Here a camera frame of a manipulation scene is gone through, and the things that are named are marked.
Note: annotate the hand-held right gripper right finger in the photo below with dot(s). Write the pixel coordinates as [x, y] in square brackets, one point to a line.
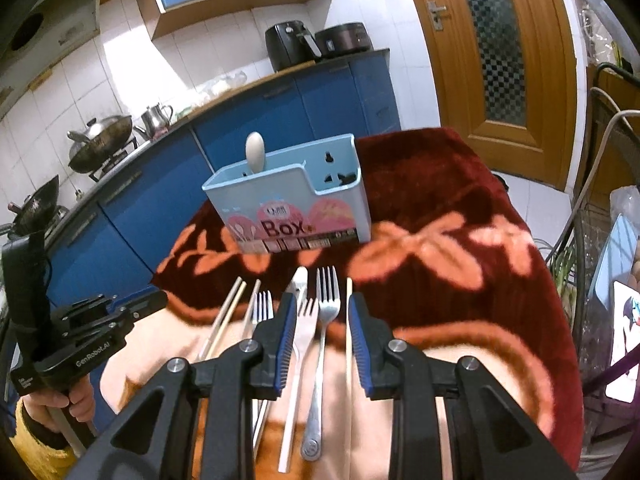
[357, 342]

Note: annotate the wooden door with glass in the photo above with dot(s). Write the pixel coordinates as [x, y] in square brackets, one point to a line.
[450, 90]

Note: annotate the clear plastic bags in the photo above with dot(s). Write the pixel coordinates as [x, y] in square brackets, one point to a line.
[225, 85]

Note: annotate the dark wok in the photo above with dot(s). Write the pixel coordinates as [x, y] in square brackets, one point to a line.
[37, 205]

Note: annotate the steel kettle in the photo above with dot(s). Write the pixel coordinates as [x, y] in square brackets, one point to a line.
[156, 121]

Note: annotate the blue kitchen base cabinets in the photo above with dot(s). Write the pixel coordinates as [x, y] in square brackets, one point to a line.
[250, 110]

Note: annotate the green onions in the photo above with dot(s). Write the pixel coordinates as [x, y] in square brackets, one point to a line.
[565, 275]

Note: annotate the light blue board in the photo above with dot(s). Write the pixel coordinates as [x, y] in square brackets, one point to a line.
[612, 250]

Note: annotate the black air fryer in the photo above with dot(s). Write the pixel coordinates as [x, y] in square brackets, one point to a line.
[282, 47]

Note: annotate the wooden chopstick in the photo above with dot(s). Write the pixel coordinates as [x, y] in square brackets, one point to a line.
[231, 312]
[348, 335]
[225, 310]
[252, 307]

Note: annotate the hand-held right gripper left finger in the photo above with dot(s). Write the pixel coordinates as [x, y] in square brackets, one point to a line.
[286, 342]

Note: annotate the person's left forearm yellow sleeve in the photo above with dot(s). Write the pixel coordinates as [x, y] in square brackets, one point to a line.
[35, 447]

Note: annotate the person's left hand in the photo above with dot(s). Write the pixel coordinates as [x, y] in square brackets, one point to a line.
[47, 407]

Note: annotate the grey range hood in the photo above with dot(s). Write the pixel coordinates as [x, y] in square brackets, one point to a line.
[50, 35]

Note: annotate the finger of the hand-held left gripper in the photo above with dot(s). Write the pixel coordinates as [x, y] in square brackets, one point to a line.
[145, 304]

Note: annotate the gas stove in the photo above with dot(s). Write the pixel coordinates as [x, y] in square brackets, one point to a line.
[120, 157]

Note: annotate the beige fork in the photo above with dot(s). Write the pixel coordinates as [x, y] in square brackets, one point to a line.
[299, 360]

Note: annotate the light blue utensil box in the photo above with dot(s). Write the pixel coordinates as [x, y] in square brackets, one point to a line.
[300, 200]

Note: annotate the red floral blanket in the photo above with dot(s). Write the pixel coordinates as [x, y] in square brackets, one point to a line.
[450, 240]

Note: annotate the black rice cooker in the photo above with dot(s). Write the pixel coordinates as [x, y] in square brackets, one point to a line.
[342, 40]

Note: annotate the wok with metal lid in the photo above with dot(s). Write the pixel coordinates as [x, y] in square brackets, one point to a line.
[100, 140]

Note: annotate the small metal fork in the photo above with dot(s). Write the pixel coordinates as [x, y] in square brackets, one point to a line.
[263, 306]

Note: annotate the white spoon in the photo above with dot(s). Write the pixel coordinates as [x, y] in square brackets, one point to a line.
[255, 150]

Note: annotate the large metal fork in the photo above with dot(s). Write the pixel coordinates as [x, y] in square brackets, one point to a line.
[327, 305]

